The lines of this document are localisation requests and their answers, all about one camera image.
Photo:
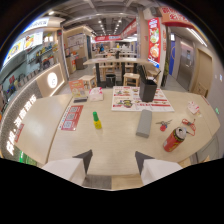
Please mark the large food menu sheet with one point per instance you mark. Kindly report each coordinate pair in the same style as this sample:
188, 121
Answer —
133, 99

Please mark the pink tissue packet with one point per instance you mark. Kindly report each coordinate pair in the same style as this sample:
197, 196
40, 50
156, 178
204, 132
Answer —
95, 94

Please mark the yellow bottle with green cap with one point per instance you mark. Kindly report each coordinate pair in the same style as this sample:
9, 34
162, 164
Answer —
97, 121

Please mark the red QR code sticker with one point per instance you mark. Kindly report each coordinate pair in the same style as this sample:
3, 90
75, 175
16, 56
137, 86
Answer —
71, 117

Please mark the orange standing sign card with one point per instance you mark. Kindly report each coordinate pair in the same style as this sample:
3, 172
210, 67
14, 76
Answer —
77, 88

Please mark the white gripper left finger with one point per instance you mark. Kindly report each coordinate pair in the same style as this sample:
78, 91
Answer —
68, 167

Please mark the black flat card device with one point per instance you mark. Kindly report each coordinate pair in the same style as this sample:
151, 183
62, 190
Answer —
80, 99

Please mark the red food poster pillar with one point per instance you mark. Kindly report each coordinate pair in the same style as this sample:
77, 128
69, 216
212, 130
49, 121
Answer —
154, 41

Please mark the black utensil holder box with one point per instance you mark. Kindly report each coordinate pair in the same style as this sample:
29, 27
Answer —
147, 90

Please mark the small white red packet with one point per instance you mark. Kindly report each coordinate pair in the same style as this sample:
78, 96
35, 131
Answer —
193, 107

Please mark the red scissors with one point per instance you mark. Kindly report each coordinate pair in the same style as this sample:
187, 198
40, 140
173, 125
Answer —
189, 125

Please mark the long wooden dining table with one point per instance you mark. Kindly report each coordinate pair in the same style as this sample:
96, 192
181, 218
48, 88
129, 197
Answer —
115, 62

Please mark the red soda can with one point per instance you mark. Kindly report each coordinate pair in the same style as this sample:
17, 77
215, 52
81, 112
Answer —
174, 139

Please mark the wooden stool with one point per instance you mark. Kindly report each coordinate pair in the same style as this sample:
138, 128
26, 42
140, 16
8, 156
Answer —
131, 79
87, 81

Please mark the black trash bin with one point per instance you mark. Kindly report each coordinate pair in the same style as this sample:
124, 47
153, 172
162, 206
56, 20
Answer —
110, 80

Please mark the round white logo sign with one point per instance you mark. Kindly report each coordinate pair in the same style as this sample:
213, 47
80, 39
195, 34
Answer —
52, 80

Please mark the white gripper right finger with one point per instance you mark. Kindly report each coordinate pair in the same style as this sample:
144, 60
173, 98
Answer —
156, 169

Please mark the gray rectangular box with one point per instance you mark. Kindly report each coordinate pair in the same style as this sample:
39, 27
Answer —
144, 123

